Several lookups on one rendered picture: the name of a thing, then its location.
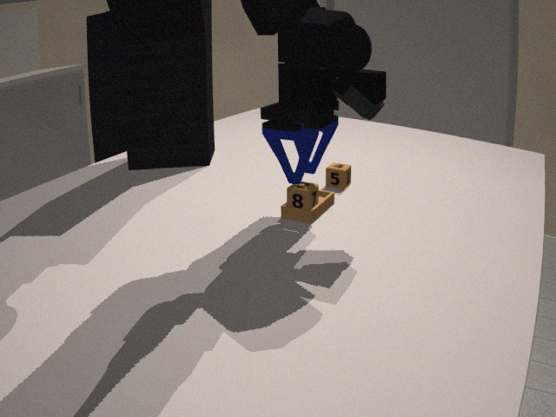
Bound brown cube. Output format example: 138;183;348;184
287;182;319;210
326;162;351;190

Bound brown wooden tray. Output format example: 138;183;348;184
281;190;334;224

